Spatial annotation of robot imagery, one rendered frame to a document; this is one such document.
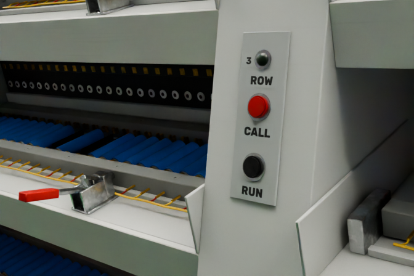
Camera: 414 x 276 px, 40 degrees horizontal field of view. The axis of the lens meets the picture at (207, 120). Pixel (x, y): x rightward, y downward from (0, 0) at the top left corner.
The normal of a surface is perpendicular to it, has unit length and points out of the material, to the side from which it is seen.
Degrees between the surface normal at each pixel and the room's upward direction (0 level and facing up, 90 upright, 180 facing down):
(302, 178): 90
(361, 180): 90
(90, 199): 90
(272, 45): 90
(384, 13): 113
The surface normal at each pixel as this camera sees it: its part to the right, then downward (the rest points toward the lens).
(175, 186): -0.63, 0.35
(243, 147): -0.65, -0.04
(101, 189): 0.76, 0.08
